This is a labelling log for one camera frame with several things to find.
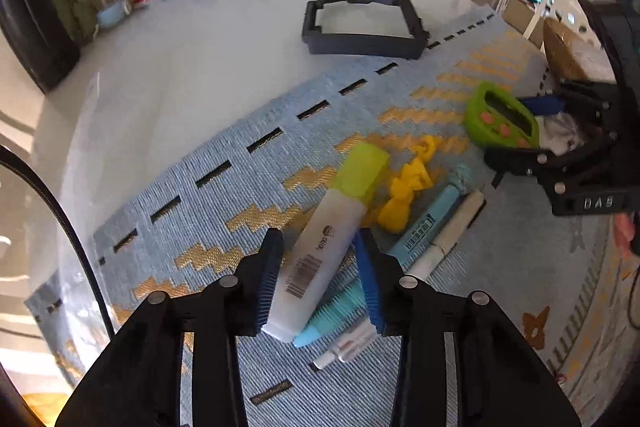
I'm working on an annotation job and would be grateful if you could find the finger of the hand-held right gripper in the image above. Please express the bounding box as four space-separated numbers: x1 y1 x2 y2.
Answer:
483 131 625 195
517 78 623 128

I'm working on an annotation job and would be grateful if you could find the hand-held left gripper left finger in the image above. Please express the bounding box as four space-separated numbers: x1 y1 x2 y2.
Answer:
55 228 285 427

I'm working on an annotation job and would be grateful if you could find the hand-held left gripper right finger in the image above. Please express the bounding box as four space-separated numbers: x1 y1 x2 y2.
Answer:
352 228 583 427

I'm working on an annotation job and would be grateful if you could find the green digital timer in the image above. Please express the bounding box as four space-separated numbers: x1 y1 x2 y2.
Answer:
466 81 541 150

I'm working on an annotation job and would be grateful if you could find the yellow capped white highlighter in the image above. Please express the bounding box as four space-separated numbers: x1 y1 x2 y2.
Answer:
262 143 391 342

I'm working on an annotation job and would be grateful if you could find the light blue pen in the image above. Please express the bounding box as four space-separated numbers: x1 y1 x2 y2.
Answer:
292 164 473 349

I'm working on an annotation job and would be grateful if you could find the black plastic tray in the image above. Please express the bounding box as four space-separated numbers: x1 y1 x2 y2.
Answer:
301 0 431 60

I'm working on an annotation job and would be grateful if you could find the white glossy desktop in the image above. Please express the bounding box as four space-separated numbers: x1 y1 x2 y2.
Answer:
25 0 640 427

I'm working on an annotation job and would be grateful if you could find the person's right hand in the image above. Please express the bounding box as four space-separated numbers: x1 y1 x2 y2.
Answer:
614 213 640 254

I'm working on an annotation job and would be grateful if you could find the crumpled white wrapper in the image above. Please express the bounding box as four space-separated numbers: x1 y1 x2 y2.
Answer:
539 113 588 154

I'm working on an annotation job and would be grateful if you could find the wooden bowl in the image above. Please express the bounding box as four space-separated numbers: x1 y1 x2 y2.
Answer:
542 19 617 84

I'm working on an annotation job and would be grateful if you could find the white clear pen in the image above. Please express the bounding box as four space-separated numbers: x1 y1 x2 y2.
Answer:
311 327 377 371

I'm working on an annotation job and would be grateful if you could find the yellow plastic toy figure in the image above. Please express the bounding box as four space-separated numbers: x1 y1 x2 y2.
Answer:
377 136 444 234

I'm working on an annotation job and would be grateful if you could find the white plastic chair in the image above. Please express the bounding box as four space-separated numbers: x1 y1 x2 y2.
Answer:
524 0 603 50

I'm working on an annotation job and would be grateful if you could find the round patterned mat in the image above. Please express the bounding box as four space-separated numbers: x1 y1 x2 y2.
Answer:
500 202 640 408

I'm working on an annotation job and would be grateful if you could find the blue woven placemat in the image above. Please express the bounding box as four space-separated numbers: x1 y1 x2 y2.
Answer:
25 4 618 427

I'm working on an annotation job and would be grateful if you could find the light blue cup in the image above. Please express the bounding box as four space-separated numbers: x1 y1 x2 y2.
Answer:
95 0 134 28

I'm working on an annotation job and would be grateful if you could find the black cabinet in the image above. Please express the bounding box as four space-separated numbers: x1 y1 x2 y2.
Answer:
0 0 82 94

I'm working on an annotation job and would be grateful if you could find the black cable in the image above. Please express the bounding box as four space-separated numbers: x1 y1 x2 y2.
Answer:
0 146 119 344

